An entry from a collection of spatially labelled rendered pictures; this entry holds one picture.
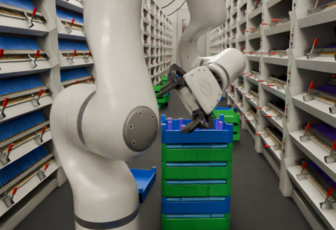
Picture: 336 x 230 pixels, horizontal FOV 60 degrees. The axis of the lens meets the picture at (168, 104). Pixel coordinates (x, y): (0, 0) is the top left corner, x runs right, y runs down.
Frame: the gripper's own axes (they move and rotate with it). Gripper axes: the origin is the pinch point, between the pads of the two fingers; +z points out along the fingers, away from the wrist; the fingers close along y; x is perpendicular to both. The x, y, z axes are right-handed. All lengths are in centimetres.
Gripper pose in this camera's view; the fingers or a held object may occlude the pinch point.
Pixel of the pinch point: (176, 110)
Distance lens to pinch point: 60.6
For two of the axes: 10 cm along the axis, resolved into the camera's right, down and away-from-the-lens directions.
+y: 5.3, 8.4, 1.0
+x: -6.5, 3.3, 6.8
